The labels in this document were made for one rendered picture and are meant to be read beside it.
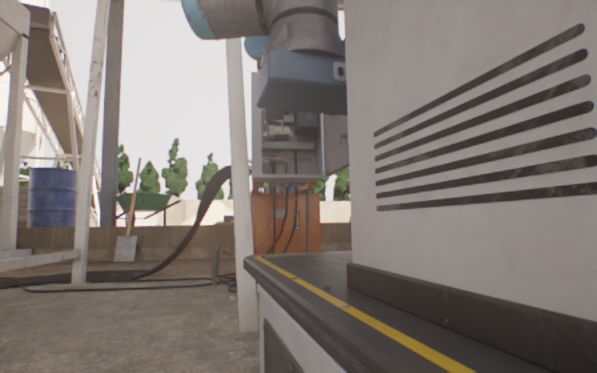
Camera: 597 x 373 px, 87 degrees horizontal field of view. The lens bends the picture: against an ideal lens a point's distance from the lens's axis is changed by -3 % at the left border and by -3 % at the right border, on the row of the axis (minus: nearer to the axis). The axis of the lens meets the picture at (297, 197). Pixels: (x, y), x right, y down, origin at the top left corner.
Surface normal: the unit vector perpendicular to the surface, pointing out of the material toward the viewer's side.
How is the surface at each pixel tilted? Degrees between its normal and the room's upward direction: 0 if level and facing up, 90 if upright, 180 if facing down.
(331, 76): 90
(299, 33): 70
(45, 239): 90
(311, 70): 90
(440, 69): 90
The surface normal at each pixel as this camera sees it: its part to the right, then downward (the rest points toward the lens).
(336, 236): 0.13, -0.08
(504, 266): -0.96, 0.00
